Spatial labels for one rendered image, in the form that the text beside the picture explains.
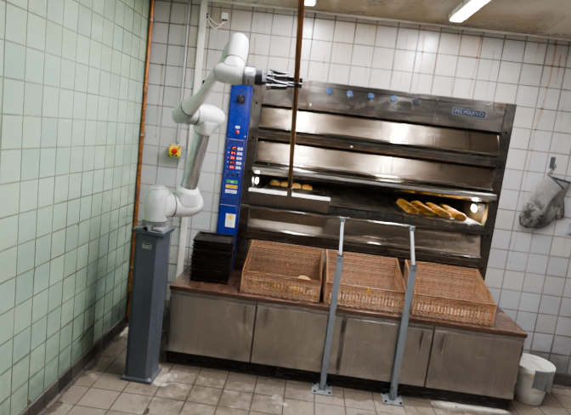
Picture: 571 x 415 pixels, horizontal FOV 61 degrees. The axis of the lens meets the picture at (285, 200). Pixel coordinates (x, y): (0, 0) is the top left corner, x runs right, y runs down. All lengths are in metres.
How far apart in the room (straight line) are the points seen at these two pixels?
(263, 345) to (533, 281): 2.11
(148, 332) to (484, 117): 2.80
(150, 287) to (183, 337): 0.53
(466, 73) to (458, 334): 1.85
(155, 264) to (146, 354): 0.60
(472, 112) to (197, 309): 2.45
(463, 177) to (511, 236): 0.59
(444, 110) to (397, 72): 0.45
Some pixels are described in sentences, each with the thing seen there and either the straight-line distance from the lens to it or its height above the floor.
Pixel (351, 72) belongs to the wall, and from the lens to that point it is 3.75.
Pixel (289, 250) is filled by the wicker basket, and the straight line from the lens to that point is 3.77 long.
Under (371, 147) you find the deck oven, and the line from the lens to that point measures 3.74.
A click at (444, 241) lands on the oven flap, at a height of 1.02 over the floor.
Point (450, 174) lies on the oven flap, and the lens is 3.87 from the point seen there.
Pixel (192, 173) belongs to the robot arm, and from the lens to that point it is 3.12.
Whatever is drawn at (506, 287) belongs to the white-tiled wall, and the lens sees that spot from 4.17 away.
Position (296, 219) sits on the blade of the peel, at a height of 1.09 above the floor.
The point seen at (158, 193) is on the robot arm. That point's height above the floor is 1.24.
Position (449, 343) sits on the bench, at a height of 0.44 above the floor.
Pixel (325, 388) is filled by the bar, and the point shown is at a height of 0.01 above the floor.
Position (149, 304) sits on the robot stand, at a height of 0.53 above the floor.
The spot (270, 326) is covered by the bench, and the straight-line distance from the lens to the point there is 3.44.
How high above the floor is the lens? 1.71
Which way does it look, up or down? 8 degrees down
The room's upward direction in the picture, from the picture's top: 7 degrees clockwise
